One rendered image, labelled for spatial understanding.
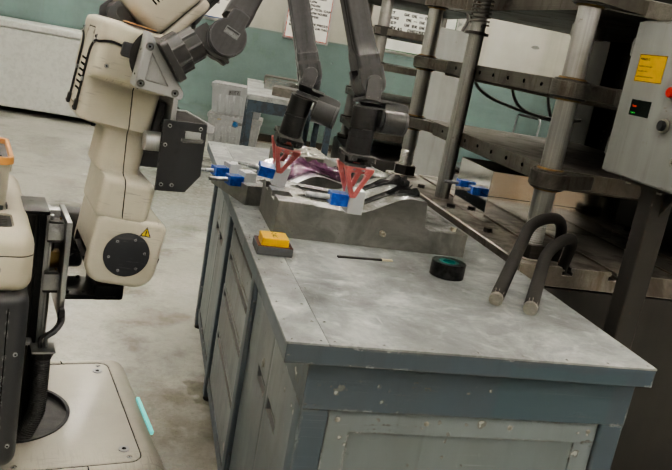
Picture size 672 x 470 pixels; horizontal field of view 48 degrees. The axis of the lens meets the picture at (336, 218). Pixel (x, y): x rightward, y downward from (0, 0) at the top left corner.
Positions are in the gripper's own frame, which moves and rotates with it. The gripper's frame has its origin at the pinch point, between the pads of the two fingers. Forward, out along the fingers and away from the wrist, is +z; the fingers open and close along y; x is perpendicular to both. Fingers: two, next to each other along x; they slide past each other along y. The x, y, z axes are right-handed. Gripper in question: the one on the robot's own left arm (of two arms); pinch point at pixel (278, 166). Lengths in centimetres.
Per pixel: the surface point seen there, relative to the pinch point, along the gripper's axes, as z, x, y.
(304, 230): 7.7, -6.4, -19.8
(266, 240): 6.1, 5.6, -35.0
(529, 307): -3, -46, -59
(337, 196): -6.2, -7.8, -30.1
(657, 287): 1, -115, -14
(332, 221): 3.9, -12.5, -19.4
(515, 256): -6, -50, -39
